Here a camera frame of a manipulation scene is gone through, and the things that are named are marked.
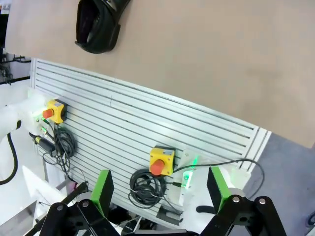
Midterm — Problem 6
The black leather strap shoe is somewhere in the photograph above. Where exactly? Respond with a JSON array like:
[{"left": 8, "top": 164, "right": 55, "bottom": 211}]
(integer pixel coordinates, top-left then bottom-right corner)
[{"left": 74, "top": 0, "right": 132, "bottom": 54}]

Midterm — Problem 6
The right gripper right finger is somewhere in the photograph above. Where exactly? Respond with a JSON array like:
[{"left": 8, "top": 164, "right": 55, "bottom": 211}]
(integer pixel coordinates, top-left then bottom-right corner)
[{"left": 200, "top": 166, "right": 287, "bottom": 236}]

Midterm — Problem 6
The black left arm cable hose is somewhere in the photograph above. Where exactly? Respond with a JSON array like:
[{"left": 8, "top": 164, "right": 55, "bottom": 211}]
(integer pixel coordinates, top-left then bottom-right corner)
[{"left": 0, "top": 132, "right": 18, "bottom": 185}]

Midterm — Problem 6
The slotted aluminium base plate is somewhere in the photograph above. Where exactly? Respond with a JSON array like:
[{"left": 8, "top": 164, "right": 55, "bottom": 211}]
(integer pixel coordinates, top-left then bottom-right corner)
[{"left": 30, "top": 58, "right": 272, "bottom": 223}]

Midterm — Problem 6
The black cable connector plug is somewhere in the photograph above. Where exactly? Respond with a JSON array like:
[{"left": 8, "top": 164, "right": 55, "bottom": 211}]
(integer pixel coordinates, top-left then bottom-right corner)
[{"left": 29, "top": 132, "right": 57, "bottom": 154}]

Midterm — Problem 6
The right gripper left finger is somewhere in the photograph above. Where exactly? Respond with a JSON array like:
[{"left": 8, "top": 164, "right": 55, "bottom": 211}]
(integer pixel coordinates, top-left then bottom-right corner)
[{"left": 31, "top": 169, "right": 119, "bottom": 236}]

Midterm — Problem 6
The thin black base cable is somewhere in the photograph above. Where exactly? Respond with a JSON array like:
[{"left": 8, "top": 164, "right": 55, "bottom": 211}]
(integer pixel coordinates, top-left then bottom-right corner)
[{"left": 172, "top": 158, "right": 266, "bottom": 200}]

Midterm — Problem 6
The yellow emergency stop button box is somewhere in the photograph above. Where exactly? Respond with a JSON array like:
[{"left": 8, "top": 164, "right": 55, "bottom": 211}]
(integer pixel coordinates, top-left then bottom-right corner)
[
  {"left": 149, "top": 146, "right": 176, "bottom": 177},
  {"left": 42, "top": 99, "right": 67, "bottom": 125}
]

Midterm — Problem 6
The coiled black cable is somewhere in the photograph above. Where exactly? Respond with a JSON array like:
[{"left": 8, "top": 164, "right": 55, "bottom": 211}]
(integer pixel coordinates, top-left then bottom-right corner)
[
  {"left": 129, "top": 169, "right": 168, "bottom": 206},
  {"left": 40, "top": 121, "right": 78, "bottom": 173}
]

